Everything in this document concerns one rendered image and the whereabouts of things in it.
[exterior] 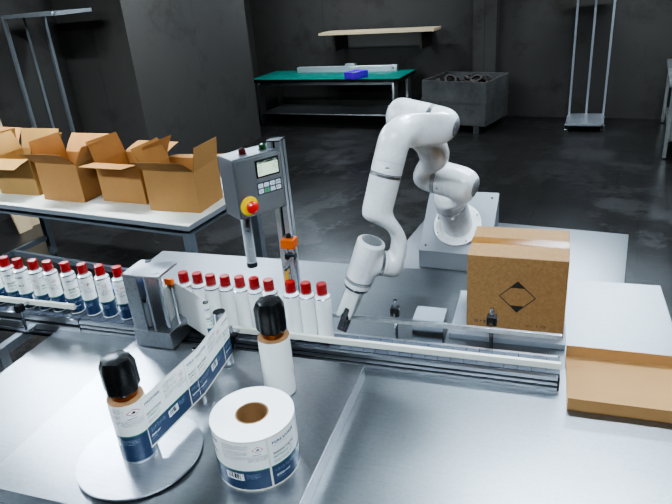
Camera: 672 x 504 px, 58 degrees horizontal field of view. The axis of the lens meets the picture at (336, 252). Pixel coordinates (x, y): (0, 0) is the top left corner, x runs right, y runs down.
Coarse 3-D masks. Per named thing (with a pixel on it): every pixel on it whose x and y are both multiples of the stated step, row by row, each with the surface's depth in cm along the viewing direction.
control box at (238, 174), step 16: (224, 160) 182; (240, 160) 180; (224, 176) 185; (240, 176) 181; (272, 176) 188; (224, 192) 189; (240, 192) 182; (256, 192) 186; (272, 192) 189; (240, 208) 185; (272, 208) 191
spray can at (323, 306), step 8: (320, 288) 187; (320, 296) 188; (328, 296) 188; (320, 304) 188; (328, 304) 189; (320, 312) 189; (328, 312) 190; (320, 320) 191; (328, 320) 191; (320, 328) 192; (328, 328) 192
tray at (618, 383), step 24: (576, 360) 183; (600, 360) 182; (624, 360) 181; (648, 360) 178; (576, 384) 173; (600, 384) 172; (624, 384) 172; (648, 384) 171; (576, 408) 163; (600, 408) 161; (624, 408) 159; (648, 408) 157
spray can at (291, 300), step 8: (288, 280) 191; (288, 288) 190; (288, 296) 190; (296, 296) 191; (288, 304) 191; (296, 304) 192; (288, 312) 193; (296, 312) 193; (288, 320) 194; (296, 320) 194; (288, 328) 196; (296, 328) 195
